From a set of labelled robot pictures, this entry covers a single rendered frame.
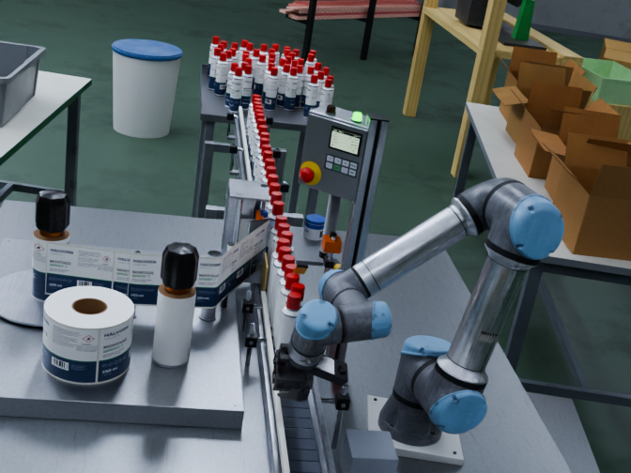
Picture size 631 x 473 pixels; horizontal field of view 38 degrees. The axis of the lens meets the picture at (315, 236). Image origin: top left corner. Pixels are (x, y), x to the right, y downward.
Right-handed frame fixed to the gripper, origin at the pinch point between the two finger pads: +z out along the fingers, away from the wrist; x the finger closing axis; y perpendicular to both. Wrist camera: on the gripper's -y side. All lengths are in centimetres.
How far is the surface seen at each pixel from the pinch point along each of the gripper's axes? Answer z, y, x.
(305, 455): -2.4, -0.8, 15.1
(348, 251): -4.2, -12.3, -37.5
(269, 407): 6.3, 5.8, 0.4
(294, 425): 2.8, 0.6, 6.0
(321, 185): -14, -4, -50
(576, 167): 74, -128, -146
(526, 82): 137, -150, -260
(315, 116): -27, 0, -60
